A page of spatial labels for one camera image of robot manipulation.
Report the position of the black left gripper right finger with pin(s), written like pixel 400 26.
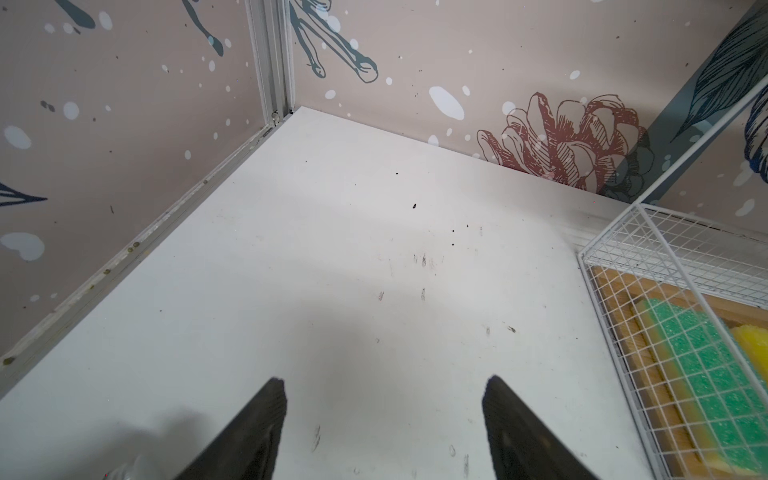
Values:
pixel 521 445

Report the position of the light green sponge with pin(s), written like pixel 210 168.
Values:
pixel 721 412

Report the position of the white wire three-tier shelf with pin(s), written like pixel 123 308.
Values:
pixel 712 257

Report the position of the yellow sponge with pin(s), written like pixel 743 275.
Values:
pixel 753 341

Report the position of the bottom wooden shelf board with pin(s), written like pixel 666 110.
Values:
pixel 659 423

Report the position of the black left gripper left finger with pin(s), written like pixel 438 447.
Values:
pixel 247 448

